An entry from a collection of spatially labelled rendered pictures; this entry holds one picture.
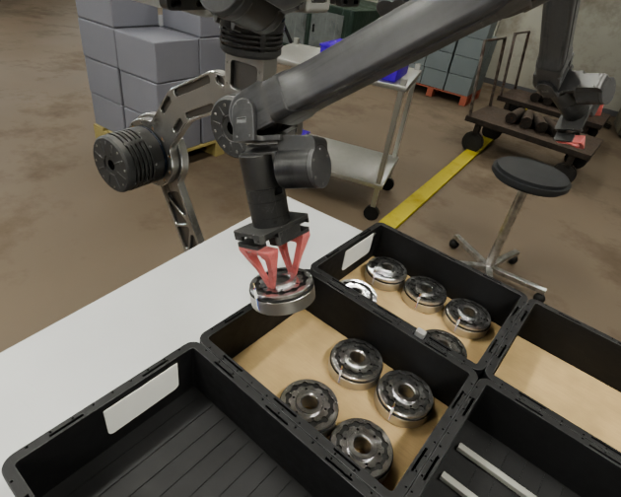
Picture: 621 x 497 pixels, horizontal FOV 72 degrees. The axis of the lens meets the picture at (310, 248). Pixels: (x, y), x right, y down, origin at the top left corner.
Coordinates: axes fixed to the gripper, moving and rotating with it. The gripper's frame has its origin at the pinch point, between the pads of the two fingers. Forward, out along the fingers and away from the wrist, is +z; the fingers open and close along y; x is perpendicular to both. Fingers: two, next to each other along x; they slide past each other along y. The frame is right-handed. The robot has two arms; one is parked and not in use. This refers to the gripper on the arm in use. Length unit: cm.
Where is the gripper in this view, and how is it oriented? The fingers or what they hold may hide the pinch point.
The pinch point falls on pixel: (281, 276)
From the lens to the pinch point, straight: 68.0
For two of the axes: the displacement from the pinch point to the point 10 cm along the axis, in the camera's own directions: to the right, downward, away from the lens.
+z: 1.4, 9.2, 3.6
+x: -7.5, -1.4, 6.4
